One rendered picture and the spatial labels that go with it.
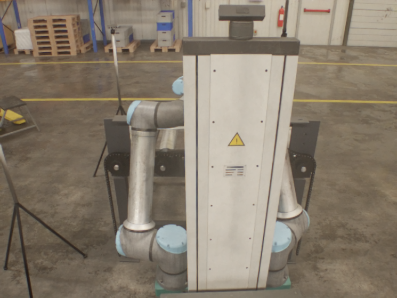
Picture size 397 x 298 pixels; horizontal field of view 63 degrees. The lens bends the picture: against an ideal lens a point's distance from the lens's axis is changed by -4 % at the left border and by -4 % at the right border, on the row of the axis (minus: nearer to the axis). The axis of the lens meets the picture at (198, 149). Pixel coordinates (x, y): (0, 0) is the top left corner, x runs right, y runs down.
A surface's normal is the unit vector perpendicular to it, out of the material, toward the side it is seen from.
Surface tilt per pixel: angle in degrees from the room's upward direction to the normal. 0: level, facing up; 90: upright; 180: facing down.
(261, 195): 90
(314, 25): 90
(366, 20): 90
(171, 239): 5
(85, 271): 0
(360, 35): 90
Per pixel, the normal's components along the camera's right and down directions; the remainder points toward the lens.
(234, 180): 0.04, 0.47
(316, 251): 0.00, -0.88
